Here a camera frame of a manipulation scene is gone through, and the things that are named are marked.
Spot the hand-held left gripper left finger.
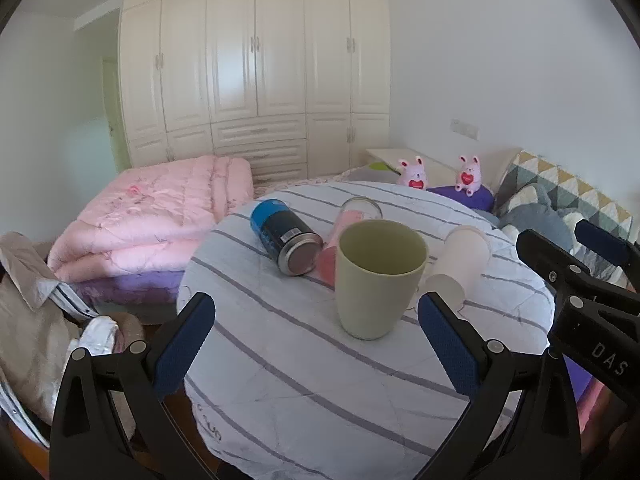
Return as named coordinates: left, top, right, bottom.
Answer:
left=50, top=291, right=217, bottom=480

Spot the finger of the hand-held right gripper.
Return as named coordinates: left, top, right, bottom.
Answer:
left=516, top=229, right=593, bottom=295
left=574, top=220, right=640, bottom=293

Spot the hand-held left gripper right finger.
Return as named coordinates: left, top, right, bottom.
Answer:
left=417, top=291, right=583, bottom=480

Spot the white cup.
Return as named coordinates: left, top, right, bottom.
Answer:
left=424, top=225, right=492, bottom=311

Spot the pale green cup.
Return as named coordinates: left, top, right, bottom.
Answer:
left=334, top=219, right=429, bottom=341

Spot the pink glass cup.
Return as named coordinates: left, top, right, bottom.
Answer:
left=315, top=197, right=384, bottom=287

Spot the grey plush toy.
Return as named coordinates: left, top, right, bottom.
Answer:
left=497, top=182, right=577, bottom=255

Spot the triangle patterned cushion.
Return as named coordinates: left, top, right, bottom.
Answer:
left=492, top=149, right=637, bottom=273

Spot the purple bed sheet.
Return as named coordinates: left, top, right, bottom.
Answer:
left=70, top=269, right=190, bottom=307

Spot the white plastic bag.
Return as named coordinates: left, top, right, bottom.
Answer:
left=74, top=315, right=122, bottom=357

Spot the striped white tablecloth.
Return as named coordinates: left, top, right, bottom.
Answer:
left=176, top=180, right=559, bottom=479

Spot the purple pillow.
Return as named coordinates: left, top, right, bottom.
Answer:
left=426, top=184, right=496, bottom=214

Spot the pink plush bunny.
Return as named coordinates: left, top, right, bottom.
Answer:
left=454, top=154, right=483, bottom=196
left=397, top=155, right=429, bottom=191

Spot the pink folded quilt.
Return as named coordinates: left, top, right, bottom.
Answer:
left=46, top=155, right=256, bottom=287

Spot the blue and black can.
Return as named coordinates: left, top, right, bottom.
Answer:
left=249, top=198, right=325, bottom=277

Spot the beige clothing pile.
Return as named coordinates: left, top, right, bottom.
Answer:
left=0, top=231, right=147, bottom=443

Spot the green door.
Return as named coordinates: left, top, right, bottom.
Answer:
left=102, top=55, right=127, bottom=174

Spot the cream wardrobe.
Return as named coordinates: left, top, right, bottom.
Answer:
left=117, top=0, right=392, bottom=186

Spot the white wall socket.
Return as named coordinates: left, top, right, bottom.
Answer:
left=449, top=118, right=480, bottom=141

